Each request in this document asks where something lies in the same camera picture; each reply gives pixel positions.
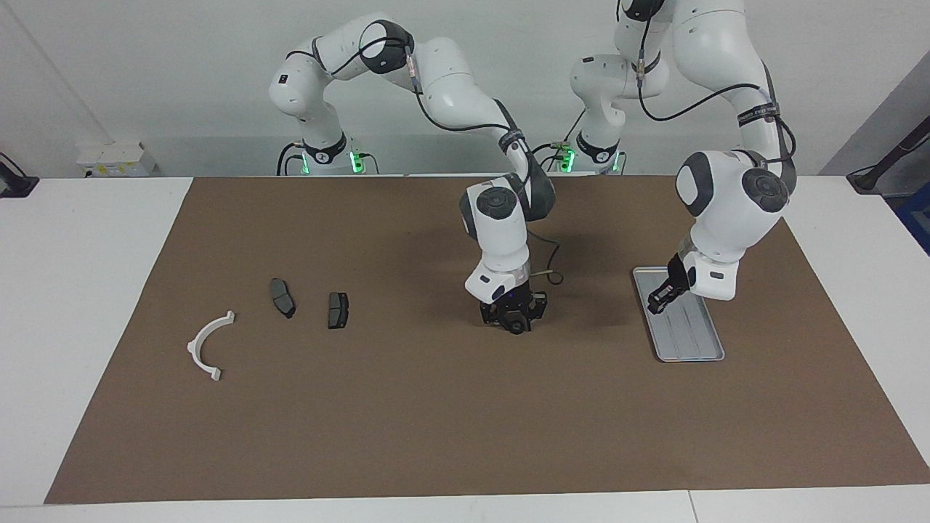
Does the black right base cable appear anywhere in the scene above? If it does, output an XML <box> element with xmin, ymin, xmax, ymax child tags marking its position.
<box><xmin>276</xmin><ymin>142</ymin><xmax>306</xmax><ymax>177</ymax></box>

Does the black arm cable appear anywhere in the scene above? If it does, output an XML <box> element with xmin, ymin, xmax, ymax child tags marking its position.
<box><xmin>634</xmin><ymin>44</ymin><xmax>798</xmax><ymax>175</ymax></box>
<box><xmin>331</xmin><ymin>35</ymin><xmax>565</xmax><ymax>285</ymax></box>

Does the black clamp mount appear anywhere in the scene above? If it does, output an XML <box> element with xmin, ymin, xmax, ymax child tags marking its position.
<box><xmin>0</xmin><ymin>153</ymin><xmax>39</xmax><ymax>198</ymax></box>

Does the silver metal tray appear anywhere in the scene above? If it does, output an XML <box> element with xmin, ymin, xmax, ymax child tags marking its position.
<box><xmin>632</xmin><ymin>266</ymin><xmax>725</xmax><ymax>362</ymax></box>

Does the black base cable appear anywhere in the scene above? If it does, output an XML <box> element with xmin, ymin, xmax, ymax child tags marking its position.
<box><xmin>518</xmin><ymin>108</ymin><xmax>588</xmax><ymax>174</ymax></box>
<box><xmin>276</xmin><ymin>142</ymin><xmax>306</xmax><ymax>177</ymax></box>

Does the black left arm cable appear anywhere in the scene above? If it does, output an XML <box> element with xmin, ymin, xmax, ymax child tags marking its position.
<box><xmin>634</xmin><ymin>44</ymin><xmax>798</xmax><ymax>175</ymax></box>

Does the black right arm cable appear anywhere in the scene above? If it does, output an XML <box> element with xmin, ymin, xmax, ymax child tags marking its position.
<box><xmin>331</xmin><ymin>35</ymin><xmax>565</xmax><ymax>285</ymax></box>

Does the brown table mat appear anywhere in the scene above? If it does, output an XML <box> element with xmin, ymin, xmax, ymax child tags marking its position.
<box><xmin>44</xmin><ymin>174</ymin><xmax>930</xmax><ymax>506</ymax></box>

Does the white box with yellow labels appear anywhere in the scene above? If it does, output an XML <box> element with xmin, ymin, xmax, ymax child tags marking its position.
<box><xmin>76</xmin><ymin>142</ymin><xmax>157</xmax><ymax>178</ymax></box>

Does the curved dark brake pad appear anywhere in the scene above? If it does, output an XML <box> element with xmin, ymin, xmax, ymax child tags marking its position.
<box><xmin>270</xmin><ymin>277</ymin><xmax>296</xmax><ymax>320</ymax></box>

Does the black angled stand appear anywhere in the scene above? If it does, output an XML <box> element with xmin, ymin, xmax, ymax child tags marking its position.
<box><xmin>846</xmin><ymin>116</ymin><xmax>930</xmax><ymax>195</ymax></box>

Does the white half ring bracket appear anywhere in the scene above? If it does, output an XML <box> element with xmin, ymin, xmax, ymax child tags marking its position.
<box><xmin>187</xmin><ymin>311</ymin><xmax>236</xmax><ymax>382</ymax></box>

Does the blue crate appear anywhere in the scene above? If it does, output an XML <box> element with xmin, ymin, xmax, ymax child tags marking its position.
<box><xmin>895</xmin><ymin>182</ymin><xmax>930</xmax><ymax>255</ymax></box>

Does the black left base cable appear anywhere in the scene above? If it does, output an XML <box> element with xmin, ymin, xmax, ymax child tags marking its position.
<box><xmin>518</xmin><ymin>108</ymin><xmax>588</xmax><ymax>174</ymax></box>

